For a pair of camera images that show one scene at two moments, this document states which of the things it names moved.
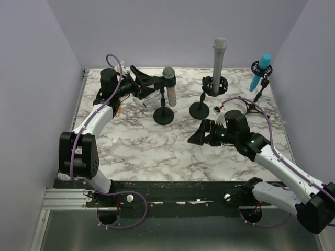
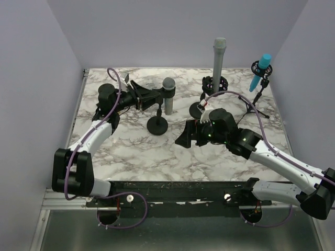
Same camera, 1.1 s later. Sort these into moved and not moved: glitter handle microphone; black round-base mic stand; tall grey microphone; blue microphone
Moved: black round-base mic stand; glitter handle microphone
Not moved: tall grey microphone; blue microphone
